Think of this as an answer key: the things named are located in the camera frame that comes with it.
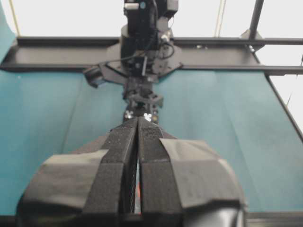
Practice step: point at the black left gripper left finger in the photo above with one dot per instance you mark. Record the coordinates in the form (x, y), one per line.
(92, 186)

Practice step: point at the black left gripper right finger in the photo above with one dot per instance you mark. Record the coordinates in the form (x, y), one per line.
(184, 183)

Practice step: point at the clear zip bag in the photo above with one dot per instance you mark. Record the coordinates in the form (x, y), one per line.
(137, 200)

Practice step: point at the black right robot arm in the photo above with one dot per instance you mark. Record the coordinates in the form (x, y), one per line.
(144, 54)

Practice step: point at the teal backdrop sheet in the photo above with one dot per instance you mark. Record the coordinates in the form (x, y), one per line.
(8, 31)

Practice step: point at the black aluminium frame rail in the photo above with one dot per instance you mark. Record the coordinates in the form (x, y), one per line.
(77, 53)

